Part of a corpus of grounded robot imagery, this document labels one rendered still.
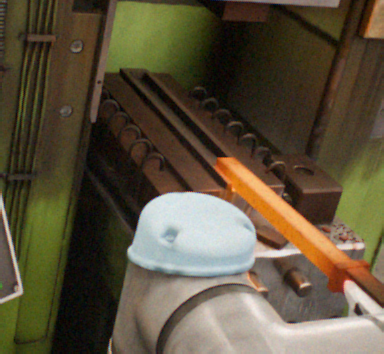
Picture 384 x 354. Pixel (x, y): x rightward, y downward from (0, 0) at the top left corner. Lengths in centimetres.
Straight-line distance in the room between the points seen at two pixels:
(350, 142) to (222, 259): 102
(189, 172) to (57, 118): 21
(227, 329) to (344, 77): 99
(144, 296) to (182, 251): 4
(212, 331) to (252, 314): 3
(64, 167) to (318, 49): 49
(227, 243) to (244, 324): 5
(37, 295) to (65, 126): 31
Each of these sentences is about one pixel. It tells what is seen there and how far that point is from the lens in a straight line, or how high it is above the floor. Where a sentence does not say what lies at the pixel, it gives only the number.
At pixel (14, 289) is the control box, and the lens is 96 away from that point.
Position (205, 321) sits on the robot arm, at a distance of 47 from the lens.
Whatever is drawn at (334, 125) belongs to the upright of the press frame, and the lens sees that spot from 146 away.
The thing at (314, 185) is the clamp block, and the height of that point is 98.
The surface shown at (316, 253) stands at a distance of 106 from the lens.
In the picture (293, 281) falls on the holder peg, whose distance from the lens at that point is 126.
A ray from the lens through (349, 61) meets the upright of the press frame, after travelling 141.
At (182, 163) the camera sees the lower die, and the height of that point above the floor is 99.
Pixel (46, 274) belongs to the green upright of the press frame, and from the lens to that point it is 136.
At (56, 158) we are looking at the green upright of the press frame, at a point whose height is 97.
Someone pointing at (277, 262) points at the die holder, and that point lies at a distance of 125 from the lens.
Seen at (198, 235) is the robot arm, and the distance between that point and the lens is 49.
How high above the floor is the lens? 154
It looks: 25 degrees down
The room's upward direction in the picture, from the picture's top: 12 degrees clockwise
